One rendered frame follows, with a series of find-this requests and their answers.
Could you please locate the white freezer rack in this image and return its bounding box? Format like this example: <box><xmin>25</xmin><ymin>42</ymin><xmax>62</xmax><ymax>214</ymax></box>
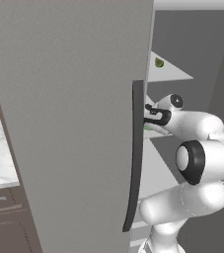
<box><xmin>138</xmin><ymin>137</ymin><xmax>187</xmax><ymax>201</ymax></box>
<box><xmin>143</xmin><ymin>94</ymin><xmax>175</xmax><ymax>140</ymax></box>
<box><xmin>148</xmin><ymin>50</ymin><xmax>194</xmax><ymax>83</ymax></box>

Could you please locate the grey freezer door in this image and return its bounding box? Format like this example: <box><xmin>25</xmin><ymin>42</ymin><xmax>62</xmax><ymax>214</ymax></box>
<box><xmin>0</xmin><ymin>0</ymin><xmax>156</xmax><ymax>253</ymax></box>

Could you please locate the green lemon wedge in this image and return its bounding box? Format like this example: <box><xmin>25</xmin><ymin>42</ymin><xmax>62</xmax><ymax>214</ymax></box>
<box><xmin>154</xmin><ymin>56</ymin><xmax>166</xmax><ymax>69</ymax></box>

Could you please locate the grey freezer body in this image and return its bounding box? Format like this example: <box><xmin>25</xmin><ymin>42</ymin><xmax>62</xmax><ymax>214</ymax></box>
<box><xmin>128</xmin><ymin>0</ymin><xmax>224</xmax><ymax>253</ymax></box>

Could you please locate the brown drawer front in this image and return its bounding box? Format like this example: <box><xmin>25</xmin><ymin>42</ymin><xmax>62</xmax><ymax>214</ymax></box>
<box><xmin>0</xmin><ymin>186</ymin><xmax>25</xmax><ymax>216</ymax></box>

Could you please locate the dark grey door handle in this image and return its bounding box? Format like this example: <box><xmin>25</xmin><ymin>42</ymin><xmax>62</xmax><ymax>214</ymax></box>
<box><xmin>121</xmin><ymin>79</ymin><xmax>146</xmax><ymax>233</ymax></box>

